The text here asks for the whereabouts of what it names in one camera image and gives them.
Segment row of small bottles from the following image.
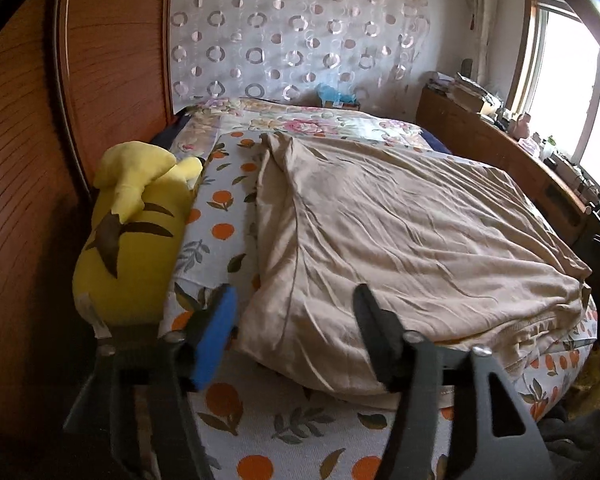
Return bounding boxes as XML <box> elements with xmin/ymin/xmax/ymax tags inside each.
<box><xmin>530</xmin><ymin>135</ymin><xmax>600</xmax><ymax>216</ymax></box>

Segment yellow plush toy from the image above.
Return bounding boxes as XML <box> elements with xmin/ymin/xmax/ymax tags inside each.
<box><xmin>72</xmin><ymin>141</ymin><xmax>204</xmax><ymax>330</ymax></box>

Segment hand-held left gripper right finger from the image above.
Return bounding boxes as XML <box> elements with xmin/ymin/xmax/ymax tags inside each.
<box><xmin>352</xmin><ymin>284</ymin><xmax>556</xmax><ymax>480</ymax></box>

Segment floral quilt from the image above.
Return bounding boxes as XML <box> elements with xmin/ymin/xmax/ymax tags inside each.
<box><xmin>172</xmin><ymin>97</ymin><xmax>453</xmax><ymax>157</ymax></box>

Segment circle pattern sheer curtain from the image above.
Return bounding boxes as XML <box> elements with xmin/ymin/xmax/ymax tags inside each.
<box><xmin>167</xmin><ymin>0</ymin><xmax>431</xmax><ymax>112</ymax></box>

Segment beige t-shirt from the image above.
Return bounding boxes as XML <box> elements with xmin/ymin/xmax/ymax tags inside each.
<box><xmin>240</xmin><ymin>132</ymin><xmax>594</xmax><ymax>402</ymax></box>

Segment orange fruit print bed sheet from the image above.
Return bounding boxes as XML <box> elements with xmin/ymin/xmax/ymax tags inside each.
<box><xmin>145</xmin><ymin>130</ymin><xmax>600</xmax><ymax>480</ymax></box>

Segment dark grey cloth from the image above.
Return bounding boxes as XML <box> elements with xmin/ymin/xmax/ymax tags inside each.
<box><xmin>534</xmin><ymin>402</ymin><xmax>600</xmax><ymax>480</ymax></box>

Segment wooden headboard shelf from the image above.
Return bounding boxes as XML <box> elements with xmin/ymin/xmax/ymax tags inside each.
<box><xmin>416</xmin><ymin>85</ymin><xmax>592</xmax><ymax>247</ymax></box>

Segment blue plastic bag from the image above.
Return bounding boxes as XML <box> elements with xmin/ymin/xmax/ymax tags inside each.
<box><xmin>316</xmin><ymin>83</ymin><xmax>361</xmax><ymax>110</ymax></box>

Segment window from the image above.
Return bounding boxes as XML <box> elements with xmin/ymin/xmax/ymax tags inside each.
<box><xmin>505</xmin><ymin>0</ymin><xmax>600</xmax><ymax>191</ymax></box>

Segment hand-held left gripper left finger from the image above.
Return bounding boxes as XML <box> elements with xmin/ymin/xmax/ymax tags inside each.
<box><xmin>62</xmin><ymin>284</ymin><xmax>240</xmax><ymax>480</ymax></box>

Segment stack of books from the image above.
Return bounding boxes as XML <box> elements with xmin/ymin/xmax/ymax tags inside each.
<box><xmin>426</xmin><ymin>71</ymin><xmax>502</xmax><ymax>115</ymax></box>

